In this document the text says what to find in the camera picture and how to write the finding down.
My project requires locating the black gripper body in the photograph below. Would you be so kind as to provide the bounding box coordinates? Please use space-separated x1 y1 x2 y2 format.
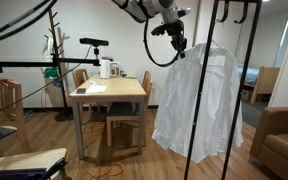
165 19 188 52

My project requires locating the white shirt hanger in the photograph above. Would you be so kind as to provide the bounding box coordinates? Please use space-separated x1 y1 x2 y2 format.
203 39 230 56

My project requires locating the white shirt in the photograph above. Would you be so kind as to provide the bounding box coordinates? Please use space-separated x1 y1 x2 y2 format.
151 42 244 164

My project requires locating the black metal clothes rack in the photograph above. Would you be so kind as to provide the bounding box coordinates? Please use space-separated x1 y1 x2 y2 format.
183 0 263 180

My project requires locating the light blue bedding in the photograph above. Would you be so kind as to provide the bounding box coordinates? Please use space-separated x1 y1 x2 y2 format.
237 64 260 86

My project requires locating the light wooden dining table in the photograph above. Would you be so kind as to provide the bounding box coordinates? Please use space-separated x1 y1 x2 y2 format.
68 74 148 160

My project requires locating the white kettle jug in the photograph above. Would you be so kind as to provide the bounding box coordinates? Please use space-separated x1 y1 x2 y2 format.
99 59 112 80

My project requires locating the wooden chair with dark cushion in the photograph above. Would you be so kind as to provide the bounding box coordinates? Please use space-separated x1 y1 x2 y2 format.
105 70 154 148

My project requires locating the white paper sheet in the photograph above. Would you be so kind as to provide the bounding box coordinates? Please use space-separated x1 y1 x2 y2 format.
85 84 108 95

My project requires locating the plain wooden dining chair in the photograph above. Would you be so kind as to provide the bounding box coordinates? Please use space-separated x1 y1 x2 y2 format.
71 68 112 116

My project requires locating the wooden coat tree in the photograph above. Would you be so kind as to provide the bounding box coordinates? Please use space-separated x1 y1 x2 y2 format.
43 8 74 123

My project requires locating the blue hanging pouch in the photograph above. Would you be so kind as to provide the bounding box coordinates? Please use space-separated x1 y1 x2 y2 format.
52 77 64 89

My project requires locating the green bag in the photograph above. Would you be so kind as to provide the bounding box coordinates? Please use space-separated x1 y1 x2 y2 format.
43 67 60 80

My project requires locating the clear plastic bag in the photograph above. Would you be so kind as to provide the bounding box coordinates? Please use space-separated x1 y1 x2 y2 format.
42 35 54 62

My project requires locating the brown leather sofa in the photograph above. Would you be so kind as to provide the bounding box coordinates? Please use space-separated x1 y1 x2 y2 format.
249 106 288 180

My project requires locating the dark blue black case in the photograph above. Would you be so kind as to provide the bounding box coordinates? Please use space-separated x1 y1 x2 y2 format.
0 158 69 180

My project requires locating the wooden slatted armchair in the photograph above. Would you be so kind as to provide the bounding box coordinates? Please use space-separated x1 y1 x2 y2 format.
0 79 33 158

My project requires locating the light wooden desk top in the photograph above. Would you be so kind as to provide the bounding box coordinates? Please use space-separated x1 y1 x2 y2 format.
0 147 68 173

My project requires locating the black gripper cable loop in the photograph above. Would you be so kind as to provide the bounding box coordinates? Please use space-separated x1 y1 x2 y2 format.
142 16 182 68

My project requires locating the black stereo camera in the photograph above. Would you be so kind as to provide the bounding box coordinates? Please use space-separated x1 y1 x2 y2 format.
79 37 110 48

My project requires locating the wooden bed frame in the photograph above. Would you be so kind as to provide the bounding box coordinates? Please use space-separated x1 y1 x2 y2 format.
249 65 281 105

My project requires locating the orange extension cable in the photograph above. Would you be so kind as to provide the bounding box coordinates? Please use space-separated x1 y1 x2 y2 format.
75 121 125 180

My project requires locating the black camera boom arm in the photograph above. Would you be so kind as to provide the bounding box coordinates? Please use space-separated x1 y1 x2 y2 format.
0 46 101 75

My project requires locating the thin black camera cable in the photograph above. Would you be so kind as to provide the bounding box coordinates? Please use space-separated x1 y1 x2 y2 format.
0 46 95 120

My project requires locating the thick black cable bundle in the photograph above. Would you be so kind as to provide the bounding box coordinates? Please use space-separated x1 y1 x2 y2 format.
0 0 59 46

